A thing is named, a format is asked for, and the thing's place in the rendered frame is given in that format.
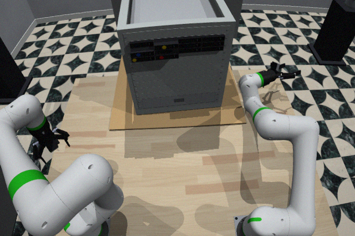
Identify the tan flat board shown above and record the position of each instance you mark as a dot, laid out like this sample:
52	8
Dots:
123	115

